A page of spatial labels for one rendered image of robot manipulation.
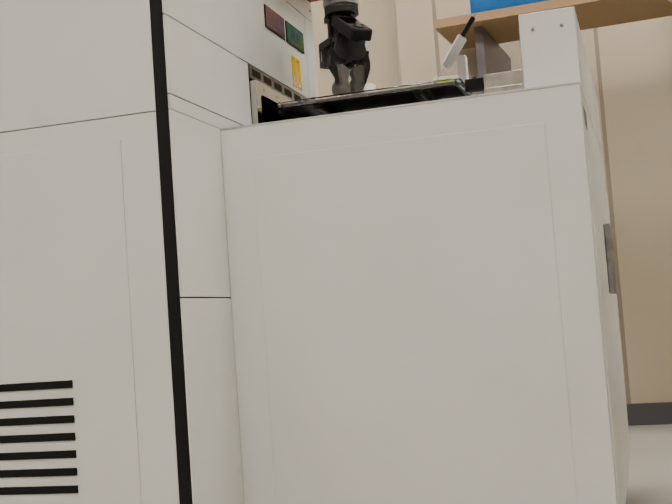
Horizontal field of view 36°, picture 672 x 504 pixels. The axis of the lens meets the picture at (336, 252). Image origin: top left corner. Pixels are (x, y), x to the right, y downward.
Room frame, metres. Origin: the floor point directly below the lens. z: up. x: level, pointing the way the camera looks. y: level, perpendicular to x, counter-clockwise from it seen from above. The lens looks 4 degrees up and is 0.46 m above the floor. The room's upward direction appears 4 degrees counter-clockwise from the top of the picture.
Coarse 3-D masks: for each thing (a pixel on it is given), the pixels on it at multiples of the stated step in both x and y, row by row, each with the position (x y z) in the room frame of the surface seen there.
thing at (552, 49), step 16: (528, 16) 1.71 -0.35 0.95; (544, 16) 1.71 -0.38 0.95; (560, 16) 1.70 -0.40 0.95; (576, 16) 1.74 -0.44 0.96; (528, 32) 1.71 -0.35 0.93; (544, 32) 1.71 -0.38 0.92; (560, 32) 1.70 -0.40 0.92; (576, 32) 1.69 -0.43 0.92; (528, 48) 1.72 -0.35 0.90; (544, 48) 1.71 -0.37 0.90; (560, 48) 1.70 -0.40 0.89; (576, 48) 1.69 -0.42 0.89; (528, 64) 1.72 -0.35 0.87; (544, 64) 1.71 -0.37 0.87; (560, 64) 1.70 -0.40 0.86; (576, 64) 1.69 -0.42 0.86; (528, 80) 1.72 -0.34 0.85; (544, 80) 1.71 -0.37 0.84; (560, 80) 1.70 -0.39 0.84; (576, 80) 1.69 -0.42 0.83; (592, 96) 2.18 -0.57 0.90; (592, 112) 2.10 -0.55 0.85
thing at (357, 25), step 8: (336, 16) 2.08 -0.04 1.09; (344, 16) 2.09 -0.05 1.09; (352, 16) 2.10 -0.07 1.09; (336, 24) 2.07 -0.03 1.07; (344, 24) 2.04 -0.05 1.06; (352, 24) 2.03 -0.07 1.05; (360, 24) 2.02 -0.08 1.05; (344, 32) 2.04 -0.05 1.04; (352, 32) 2.01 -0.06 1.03; (360, 32) 2.01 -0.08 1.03; (368, 32) 2.02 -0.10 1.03; (360, 40) 2.02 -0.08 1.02; (368, 40) 2.03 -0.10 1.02
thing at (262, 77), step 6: (252, 66) 1.98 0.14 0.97; (252, 72) 1.98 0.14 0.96; (258, 72) 2.01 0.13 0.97; (252, 78) 1.98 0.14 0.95; (258, 78) 2.01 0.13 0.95; (264, 78) 2.04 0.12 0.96; (270, 78) 2.08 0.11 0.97; (270, 84) 2.07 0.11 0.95; (276, 84) 2.11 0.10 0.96; (282, 84) 2.15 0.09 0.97; (276, 90) 2.11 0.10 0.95; (282, 90) 2.15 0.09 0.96; (288, 90) 2.18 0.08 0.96; (288, 96) 2.18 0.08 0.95; (294, 96) 2.22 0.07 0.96; (300, 96) 2.26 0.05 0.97
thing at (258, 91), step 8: (256, 80) 1.97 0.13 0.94; (256, 88) 1.97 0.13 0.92; (264, 88) 2.01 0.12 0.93; (256, 96) 1.97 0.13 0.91; (264, 96) 2.01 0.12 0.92; (272, 96) 2.06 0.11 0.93; (280, 96) 2.10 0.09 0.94; (256, 104) 1.97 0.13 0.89; (272, 104) 2.09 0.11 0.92; (256, 112) 1.97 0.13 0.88; (288, 112) 2.18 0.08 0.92; (256, 120) 1.97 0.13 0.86; (264, 120) 2.00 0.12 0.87
